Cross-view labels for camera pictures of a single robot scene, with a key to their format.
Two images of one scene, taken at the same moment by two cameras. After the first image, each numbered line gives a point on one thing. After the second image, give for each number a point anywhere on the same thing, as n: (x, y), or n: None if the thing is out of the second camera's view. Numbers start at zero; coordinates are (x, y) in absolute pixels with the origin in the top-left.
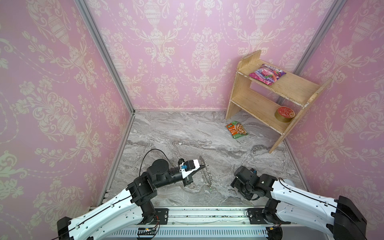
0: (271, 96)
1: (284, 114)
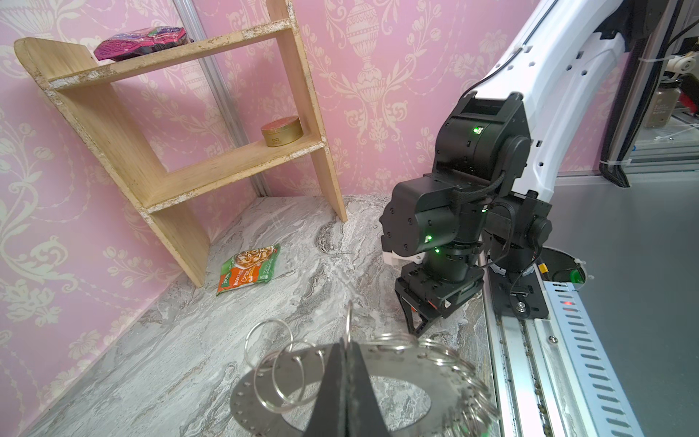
0: (78, 76)
1: (282, 131)
